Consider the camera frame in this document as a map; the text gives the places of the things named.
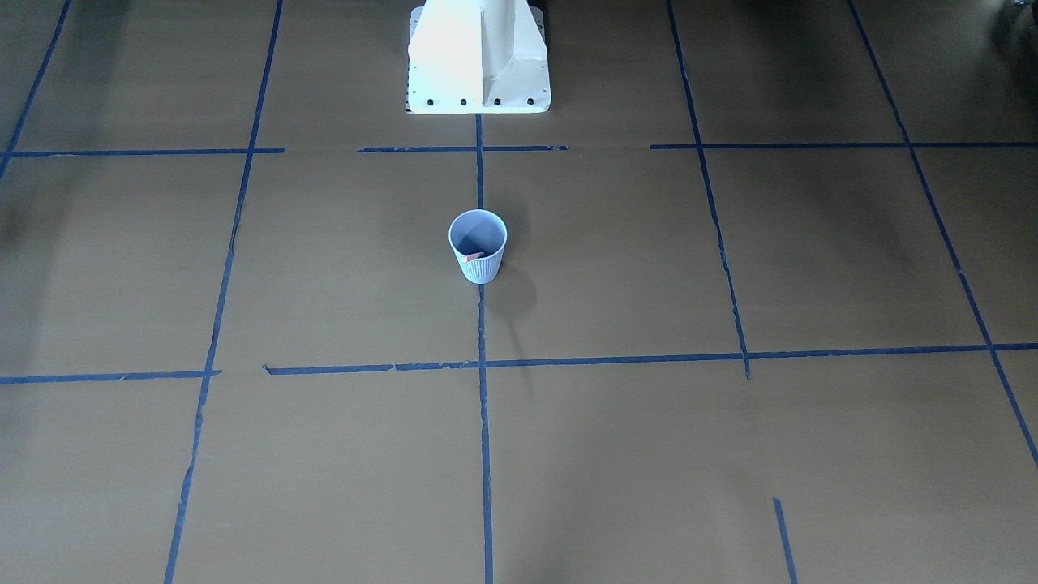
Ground blue ribbed plastic cup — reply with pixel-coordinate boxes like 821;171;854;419
448;208;508;285

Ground white pedestal column with base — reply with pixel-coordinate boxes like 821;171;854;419
405;1;552;115

